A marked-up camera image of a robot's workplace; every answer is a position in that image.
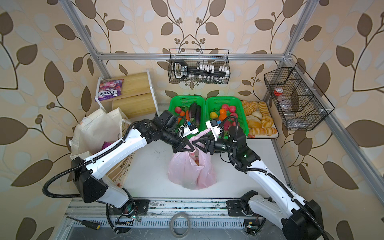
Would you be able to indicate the right green fruit basket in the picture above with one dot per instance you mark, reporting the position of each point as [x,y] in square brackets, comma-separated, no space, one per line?
[214,104]

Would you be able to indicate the white wooden shelf rack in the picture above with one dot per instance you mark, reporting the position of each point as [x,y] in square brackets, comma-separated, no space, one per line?
[138,97]

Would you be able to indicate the purple eggplant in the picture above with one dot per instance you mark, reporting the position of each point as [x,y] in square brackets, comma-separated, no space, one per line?
[198,116]

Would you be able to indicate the orange fruit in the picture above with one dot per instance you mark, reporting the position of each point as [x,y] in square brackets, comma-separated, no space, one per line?
[223,114]

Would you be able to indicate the black wire basket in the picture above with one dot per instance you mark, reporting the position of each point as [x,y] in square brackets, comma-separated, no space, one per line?
[301,103]
[199,66]

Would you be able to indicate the left green vegetable basket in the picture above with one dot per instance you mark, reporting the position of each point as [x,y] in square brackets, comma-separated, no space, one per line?
[186,101]

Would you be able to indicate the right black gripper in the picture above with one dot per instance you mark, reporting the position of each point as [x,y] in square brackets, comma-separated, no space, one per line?
[211,144]

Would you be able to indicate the cream canvas tote bag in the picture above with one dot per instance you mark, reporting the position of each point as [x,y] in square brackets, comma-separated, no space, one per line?
[96,130]

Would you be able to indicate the yellow lemon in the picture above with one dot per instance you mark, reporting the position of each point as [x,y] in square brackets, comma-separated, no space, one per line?
[213,115]

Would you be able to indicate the pink plastic grocery bag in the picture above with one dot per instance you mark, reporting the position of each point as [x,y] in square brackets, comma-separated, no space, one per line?
[192,170]

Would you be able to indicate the bread tray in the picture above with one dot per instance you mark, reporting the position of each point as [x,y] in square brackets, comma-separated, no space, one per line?
[260,123]

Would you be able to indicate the black yellow screwdriver left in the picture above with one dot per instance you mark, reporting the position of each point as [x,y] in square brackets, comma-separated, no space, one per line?
[86,223]

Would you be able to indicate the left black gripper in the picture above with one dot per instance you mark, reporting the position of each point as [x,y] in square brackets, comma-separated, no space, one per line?
[182,144]

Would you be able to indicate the purple Fox's candy bag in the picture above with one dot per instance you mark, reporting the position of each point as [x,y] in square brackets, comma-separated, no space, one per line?
[109,89]

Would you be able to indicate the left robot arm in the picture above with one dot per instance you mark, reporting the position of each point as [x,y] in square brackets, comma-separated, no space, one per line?
[90,174]

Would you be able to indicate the magenta snack bag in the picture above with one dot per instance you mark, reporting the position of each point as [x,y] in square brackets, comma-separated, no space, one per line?
[106,145]

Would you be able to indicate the grey tape roll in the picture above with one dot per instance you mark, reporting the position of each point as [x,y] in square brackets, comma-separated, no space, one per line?
[180,221]

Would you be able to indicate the right black wire basket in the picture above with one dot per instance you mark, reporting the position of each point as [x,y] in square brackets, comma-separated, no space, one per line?
[301,103]

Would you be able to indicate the back black wire basket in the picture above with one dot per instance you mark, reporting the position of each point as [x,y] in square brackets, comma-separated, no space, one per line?
[199,66]

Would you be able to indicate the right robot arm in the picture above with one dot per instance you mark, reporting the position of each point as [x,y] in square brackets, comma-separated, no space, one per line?
[298,218]

